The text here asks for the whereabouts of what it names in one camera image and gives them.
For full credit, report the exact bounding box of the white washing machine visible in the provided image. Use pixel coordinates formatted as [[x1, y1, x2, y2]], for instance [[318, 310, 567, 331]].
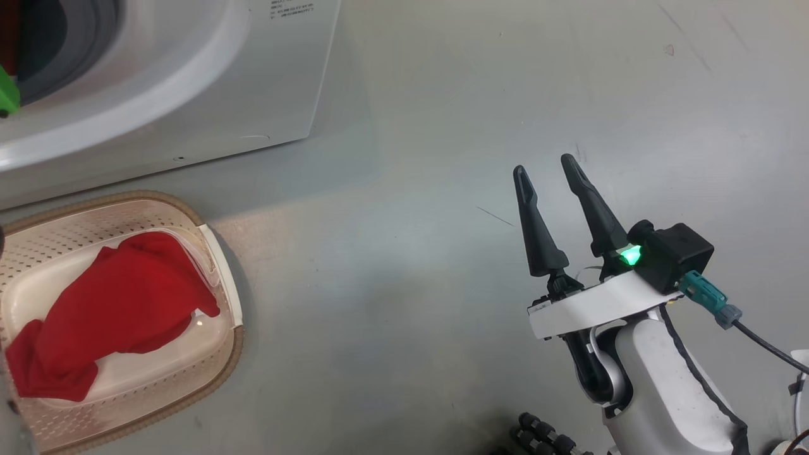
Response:
[[0, 0, 342, 209]]

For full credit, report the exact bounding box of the grey rubber door gasket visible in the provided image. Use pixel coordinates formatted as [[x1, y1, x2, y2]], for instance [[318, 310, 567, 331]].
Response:
[[18, 0, 124, 107]]

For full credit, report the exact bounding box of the cream perforated laundry basket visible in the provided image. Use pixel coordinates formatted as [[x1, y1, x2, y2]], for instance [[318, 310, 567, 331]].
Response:
[[0, 191, 245, 454]]

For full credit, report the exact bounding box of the right camera cable teal connector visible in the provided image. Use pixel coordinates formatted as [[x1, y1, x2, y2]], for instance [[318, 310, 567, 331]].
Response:
[[679, 270, 809, 375]]

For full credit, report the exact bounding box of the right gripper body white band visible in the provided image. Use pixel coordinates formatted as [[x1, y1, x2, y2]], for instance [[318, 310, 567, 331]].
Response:
[[528, 270, 684, 341]]

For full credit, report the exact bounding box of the red garment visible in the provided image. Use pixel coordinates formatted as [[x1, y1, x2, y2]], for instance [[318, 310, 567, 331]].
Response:
[[5, 231, 221, 403]]

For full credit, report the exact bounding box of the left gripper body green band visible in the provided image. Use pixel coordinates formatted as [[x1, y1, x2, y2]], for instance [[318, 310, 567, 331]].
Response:
[[0, 66, 21, 118]]

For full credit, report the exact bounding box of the white cable tag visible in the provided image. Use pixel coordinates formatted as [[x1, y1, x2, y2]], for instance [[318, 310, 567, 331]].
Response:
[[789, 351, 809, 397]]

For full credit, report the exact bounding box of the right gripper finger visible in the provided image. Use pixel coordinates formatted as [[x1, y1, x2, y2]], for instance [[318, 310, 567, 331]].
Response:
[[561, 154, 630, 260], [513, 166, 569, 279]]

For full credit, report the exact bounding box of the braided black right arm cable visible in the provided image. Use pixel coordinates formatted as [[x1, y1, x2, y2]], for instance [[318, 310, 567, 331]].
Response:
[[660, 306, 750, 455]]

